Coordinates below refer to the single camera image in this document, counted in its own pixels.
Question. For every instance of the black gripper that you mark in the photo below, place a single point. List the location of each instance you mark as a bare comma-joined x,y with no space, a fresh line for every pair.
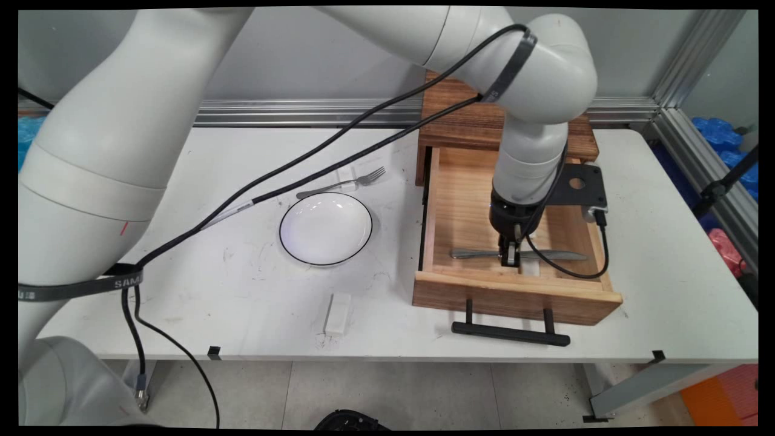
511,218

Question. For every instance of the silver table knife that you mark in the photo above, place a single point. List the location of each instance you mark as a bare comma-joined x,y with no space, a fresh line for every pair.
563,255

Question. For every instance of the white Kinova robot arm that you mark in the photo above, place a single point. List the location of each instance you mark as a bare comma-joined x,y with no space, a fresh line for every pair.
109,139

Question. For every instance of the short white cutlery rest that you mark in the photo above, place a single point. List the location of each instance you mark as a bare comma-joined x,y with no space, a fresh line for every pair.
531,269

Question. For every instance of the light wooden drawer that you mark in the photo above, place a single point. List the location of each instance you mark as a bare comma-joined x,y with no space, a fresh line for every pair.
460,212

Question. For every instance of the dark wooden cabinet casing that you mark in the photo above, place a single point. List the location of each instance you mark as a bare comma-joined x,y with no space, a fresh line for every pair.
454,121

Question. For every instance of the silver fork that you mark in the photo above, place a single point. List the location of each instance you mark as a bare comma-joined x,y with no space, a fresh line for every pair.
369,177

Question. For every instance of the white plate black rim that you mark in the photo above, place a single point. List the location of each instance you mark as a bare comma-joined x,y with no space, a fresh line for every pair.
326,229

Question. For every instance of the grey table leg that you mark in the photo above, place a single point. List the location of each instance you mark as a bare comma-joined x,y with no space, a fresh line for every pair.
642,390
130,378

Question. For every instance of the red plastic bag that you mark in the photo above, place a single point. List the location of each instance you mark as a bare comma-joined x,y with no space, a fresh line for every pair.
726,249

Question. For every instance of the black stand pole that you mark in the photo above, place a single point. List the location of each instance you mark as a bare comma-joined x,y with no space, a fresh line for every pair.
726,181

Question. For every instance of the black round object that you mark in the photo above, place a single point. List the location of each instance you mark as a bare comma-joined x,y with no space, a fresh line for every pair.
351,421

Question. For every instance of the blue plastic bags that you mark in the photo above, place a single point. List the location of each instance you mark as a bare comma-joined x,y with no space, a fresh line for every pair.
720,136
29,136

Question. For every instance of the orange box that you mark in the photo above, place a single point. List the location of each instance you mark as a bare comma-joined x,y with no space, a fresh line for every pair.
723,396

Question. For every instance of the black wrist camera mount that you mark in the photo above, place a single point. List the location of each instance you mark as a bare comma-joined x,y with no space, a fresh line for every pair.
584,184

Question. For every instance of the aluminium side frame rail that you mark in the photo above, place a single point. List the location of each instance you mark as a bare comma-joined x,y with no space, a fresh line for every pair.
708,175

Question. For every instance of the long aluminium frame rail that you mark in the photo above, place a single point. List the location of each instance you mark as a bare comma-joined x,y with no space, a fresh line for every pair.
303,112

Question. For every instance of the aluminium frame post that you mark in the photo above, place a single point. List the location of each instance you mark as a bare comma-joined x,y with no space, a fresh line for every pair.
696,57

